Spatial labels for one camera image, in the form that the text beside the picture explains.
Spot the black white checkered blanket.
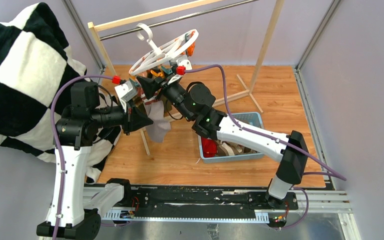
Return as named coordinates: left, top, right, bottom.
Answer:
left=0, top=2, right=125, bottom=184

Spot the brown striped sock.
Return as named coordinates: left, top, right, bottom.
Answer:
left=216, top=141, right=256, bottom=157

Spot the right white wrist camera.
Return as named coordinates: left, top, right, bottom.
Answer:
left=168, top=58, right=192, bottom=85

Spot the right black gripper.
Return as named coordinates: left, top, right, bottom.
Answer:
left=136, top=68, right=194, bottom=122

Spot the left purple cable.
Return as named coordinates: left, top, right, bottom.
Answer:
left=50, top=74, right=122, bottom=240

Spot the yellow clothes peg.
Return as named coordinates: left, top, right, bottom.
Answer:
left=149, top=69, right=165, bottom=78

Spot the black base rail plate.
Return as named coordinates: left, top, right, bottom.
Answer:
left=113, top=185, right=298, bottom=221

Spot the grey sock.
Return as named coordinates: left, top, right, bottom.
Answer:
left=140, top=93, right=171, bottom=143

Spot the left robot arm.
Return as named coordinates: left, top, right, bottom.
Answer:
left=36, top=81, right=152, bottom=240

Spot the white round clip hanger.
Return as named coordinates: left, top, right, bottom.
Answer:
left=129, top=23, right=199, bottom=76

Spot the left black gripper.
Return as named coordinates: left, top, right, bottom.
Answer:
left=91, top=97, right=153, bottom=135

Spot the wooden clothes rack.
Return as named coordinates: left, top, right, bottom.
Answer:
left=87, top=0, right=285, bottom=157

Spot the light blue plastic basket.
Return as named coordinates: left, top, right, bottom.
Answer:
left=198, top=112, right=264, bottom=164

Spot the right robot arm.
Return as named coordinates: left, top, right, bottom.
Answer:
left=136, top=76, right=308, bottom=209

